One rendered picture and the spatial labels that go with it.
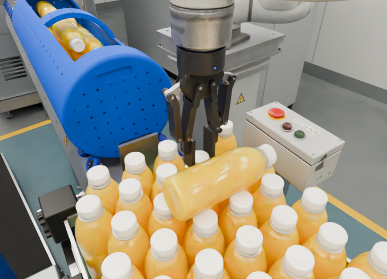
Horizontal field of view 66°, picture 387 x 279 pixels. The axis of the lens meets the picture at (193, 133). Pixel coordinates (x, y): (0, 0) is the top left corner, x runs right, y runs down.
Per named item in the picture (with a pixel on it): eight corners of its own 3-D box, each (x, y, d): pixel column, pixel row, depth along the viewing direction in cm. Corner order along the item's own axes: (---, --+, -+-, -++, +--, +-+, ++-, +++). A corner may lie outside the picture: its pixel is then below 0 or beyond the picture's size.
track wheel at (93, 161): (97, 153, 78) (90, 151, 77) (103, 162, 75) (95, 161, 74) (89, 166, 79) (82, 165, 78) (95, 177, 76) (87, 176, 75)
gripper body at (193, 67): (209, 30, 49) (208, 82, 55) (164, 40, 45) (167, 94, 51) (239, 44, 44) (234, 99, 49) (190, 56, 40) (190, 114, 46)
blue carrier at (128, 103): (89, 44, 147) (70, -19, 129) (179, 134, 88) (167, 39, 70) (28, 61, 136) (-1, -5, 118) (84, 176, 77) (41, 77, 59)
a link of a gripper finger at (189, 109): (205, 84, 47) (198, 85, 46) (193, 144, 52) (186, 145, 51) (192, 75, 49) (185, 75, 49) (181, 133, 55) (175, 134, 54)
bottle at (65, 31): (63, 13, 103) (78, 28, 91) (77, 30, 108) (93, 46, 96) (46, 26, 102) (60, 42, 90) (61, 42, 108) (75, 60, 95)
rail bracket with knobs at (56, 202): (88, 209, 73) (79, 179, 67) (98, 230, 68) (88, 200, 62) (45, 228, 69) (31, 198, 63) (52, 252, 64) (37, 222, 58)
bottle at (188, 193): (189, 225, 42) (283, 174, 50) (171, 178, 42) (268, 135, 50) (171, 220, 48) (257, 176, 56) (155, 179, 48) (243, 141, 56)
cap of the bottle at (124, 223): (110, 239, 45) (109, 232, 44) (114, 218, 48) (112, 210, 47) (136, 237, 45) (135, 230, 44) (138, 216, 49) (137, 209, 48)
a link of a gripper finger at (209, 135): (203, 125, 56) (207, 124, 57) (203, 153, 61) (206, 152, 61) (212, 133, 54) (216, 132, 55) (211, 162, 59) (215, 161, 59)
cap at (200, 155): (189, 156, 61) (189, 149, 60) (209, 157, 60) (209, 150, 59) (188, 169, 58) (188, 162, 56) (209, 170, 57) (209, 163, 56)
